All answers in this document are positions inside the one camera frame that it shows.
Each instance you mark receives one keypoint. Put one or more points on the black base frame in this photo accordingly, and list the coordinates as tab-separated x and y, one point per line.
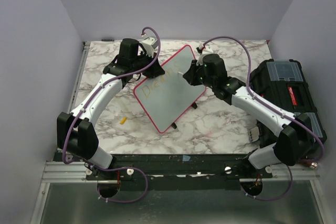
177	172

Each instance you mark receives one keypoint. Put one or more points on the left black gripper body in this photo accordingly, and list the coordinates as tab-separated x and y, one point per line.
145	61

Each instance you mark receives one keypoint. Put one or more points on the yellow marker cap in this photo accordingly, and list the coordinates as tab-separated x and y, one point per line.
123	120

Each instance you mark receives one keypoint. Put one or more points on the black plastic toolbox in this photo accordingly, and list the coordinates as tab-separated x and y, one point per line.
282	82

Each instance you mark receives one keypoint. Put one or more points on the pink framed whiteboard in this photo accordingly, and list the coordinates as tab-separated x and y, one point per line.
165	98

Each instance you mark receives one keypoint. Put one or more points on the aluminium rail frame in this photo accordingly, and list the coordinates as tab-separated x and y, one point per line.
46	186

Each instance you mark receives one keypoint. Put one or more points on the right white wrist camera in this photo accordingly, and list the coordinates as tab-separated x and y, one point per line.
204	50

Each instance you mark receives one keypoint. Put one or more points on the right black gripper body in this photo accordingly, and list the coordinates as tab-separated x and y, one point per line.
200	77

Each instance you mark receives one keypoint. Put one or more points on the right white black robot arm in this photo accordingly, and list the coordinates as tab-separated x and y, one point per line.
293	132

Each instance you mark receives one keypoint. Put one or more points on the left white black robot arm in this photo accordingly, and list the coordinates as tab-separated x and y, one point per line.
76	130

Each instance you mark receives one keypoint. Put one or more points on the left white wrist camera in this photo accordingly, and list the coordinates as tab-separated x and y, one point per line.
150	44

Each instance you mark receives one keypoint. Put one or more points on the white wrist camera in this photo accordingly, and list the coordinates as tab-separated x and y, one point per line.
150	44
204	50

